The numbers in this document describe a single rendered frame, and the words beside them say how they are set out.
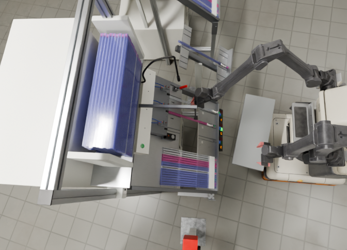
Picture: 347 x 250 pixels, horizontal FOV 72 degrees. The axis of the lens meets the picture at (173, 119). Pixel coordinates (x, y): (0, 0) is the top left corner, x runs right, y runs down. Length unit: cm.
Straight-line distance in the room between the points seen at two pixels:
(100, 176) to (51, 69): 54
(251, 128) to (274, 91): 92
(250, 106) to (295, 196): 105
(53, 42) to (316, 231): 257
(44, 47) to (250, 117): 154
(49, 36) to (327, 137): 117
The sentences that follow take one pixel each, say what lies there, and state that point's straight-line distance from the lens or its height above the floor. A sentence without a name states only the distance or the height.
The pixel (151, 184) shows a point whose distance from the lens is 143.
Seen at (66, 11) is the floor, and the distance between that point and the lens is 383.
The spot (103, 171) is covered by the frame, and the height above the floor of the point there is 139.
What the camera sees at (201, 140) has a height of 83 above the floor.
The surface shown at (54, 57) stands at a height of 172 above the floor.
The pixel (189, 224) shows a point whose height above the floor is 1.
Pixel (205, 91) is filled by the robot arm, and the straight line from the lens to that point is 151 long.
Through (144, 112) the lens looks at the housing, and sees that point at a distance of 134.
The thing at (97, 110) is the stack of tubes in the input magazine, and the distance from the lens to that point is 102.
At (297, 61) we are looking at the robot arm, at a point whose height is 141.
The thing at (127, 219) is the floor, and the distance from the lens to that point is 266.
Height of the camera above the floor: 254
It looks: 73 degrees down
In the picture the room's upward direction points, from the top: 21 degrees counter-clockwise
